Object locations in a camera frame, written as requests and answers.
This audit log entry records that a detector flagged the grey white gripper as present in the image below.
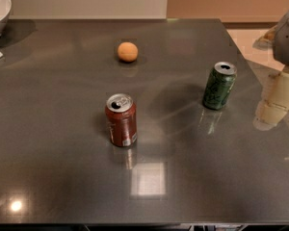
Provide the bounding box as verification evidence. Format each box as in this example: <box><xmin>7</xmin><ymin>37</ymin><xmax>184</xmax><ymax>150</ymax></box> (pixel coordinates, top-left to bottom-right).
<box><xmin>253</xmin><ymin>10</ymin><xmax>289</xmax><ymax>131</ymax></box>

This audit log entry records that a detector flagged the red coke can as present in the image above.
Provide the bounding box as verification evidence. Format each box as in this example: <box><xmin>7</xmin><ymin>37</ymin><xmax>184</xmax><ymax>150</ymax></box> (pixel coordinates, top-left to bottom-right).
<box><xmin>105</xmin><ymin>93</ymin><xmax>137</xmax><ymax>147</ymax></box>

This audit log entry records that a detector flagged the green soda can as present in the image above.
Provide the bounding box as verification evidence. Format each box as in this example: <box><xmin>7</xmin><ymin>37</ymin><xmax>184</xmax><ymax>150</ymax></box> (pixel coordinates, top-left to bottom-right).
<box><xmin>202</xmin><ymin>62</ymin><xmax>237</xmax><ymax>110</ymax></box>

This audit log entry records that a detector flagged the orange fruit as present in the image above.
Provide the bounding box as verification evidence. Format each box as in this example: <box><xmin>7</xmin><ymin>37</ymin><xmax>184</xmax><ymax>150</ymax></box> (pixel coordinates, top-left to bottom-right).
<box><xmin>117</xmin><ymin>42</ymin><xmax>138</xmax><ymax>63</ymax></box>

